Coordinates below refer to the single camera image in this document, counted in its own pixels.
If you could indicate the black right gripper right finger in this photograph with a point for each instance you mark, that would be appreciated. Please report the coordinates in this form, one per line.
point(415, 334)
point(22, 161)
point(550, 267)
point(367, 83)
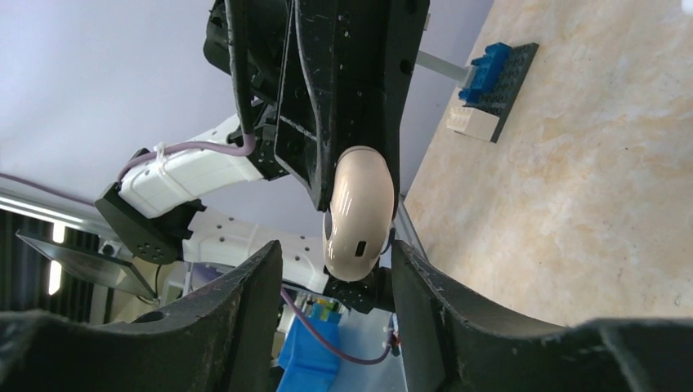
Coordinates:
point(454, 339)

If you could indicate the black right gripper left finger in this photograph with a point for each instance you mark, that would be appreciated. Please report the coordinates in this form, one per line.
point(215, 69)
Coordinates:
point(218, 338)

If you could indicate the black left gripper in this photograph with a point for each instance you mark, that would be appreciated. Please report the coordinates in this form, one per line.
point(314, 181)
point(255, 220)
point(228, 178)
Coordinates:
point(317, 77)

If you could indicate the beige charging case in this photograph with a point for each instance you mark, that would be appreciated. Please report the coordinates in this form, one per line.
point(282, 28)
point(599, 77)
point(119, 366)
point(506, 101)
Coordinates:
point(359, 215)

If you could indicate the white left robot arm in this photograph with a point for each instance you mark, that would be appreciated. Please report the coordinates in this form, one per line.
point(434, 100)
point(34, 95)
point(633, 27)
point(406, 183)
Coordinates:
point(155, 206)

